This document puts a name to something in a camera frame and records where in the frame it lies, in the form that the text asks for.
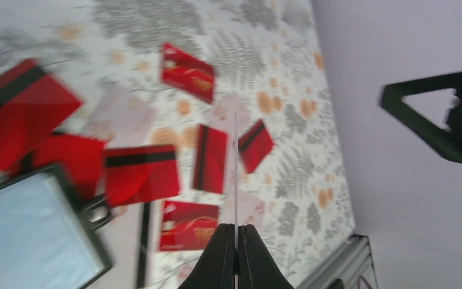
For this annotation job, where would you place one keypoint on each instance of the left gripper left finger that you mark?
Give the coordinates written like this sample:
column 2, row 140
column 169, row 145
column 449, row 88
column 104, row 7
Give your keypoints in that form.
column 215, row 267

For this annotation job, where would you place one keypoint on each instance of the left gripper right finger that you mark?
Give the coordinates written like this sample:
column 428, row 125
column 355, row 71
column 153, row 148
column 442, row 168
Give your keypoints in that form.
column 256, row 266

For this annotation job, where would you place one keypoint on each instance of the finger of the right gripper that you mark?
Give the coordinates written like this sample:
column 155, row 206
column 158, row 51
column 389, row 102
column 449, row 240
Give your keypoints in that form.
column 447, row 142

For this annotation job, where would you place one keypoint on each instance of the black leather card holder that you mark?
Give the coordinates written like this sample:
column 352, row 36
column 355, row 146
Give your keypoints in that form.
column 48, row 234

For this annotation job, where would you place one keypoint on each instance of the red chip card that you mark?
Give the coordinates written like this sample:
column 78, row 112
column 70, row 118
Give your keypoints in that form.
column 187, row 226

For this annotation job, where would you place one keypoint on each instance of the white card red circle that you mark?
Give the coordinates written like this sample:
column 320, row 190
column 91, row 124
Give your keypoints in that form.
column 144, row 246

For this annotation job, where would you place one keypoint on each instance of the red card black stripe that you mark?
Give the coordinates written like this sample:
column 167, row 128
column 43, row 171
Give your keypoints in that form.
column 140, row 174

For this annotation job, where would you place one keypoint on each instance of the white floral card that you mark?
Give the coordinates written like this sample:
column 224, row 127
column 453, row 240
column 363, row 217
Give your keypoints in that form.
column 121, row 118

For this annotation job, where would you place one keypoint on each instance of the red VIP card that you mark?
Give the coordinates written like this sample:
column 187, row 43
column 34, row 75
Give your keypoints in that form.
column 186, row 72

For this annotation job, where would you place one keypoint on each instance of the red card left pair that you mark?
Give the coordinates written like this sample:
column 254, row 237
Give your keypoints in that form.
column 33, row 104

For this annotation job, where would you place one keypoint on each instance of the floral patterned table mat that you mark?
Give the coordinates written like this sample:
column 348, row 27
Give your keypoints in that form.
column 269, row 66

